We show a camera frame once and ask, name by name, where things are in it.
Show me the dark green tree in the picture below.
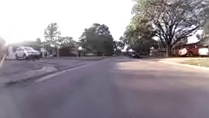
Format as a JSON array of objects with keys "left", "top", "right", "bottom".
[{"left": 78, "top": 22, "right": 116, "bottom": 58}]

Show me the dark car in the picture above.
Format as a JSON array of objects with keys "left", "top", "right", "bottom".
[{"left": 126, "top": 50, "right": 141, "bottom": 59}]

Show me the brown building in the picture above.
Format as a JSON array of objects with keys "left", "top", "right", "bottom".
[{"left": 58, "top": 45, "right": 80, "bottom": 59}]

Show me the grey asphalt road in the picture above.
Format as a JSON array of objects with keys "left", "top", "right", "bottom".
[{"left": 0, "top": 53, "right": 209, "bottom": 118}]

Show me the pale concrete kerb gutter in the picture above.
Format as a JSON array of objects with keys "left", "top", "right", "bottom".
[{"left": 4, "top": 61, "right": 94, "bottom": 86}]

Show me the tall thin tree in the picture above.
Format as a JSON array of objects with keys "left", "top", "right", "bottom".
[{"left": 43, "top": 21, "right": 63, "bottom": 58}]

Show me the white car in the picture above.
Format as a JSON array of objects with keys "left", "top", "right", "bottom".
[{"left": 14, "top": 45, "right": 42, "bottom": 62}]

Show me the large spreading tree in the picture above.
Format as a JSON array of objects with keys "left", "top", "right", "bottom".
[{"left": 131, "top": 0, "right": 209, "bottom": 59}]

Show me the pale concrete pavement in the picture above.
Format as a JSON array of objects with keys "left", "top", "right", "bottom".
[{"left": 0, "top": 56, "right": 81, "bottom": 85}]

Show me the red building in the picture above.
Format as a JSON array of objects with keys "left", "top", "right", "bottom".
[{"left": 173, "top": 34, "right": 209, "bottom": 59}]

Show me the pale kerb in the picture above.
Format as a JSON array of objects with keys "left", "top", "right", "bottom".
[{"left": 157, "top": 58, "right": 209, "bottom": 75}]

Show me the green grass verge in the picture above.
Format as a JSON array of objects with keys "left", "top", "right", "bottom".
[{"left": 158, "top": 55, "right": 209, "bottom": 71}]

